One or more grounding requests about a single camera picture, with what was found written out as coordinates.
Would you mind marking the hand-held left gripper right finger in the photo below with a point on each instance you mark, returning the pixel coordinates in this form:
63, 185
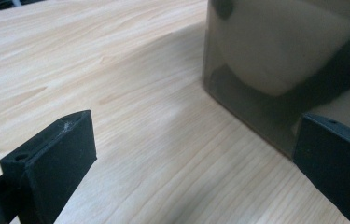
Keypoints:
340, 168

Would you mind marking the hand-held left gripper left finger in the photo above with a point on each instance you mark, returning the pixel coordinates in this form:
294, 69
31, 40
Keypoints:
51, 168

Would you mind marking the clear plastic storage box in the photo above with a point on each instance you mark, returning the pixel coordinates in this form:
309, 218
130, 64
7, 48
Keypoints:
256, 124

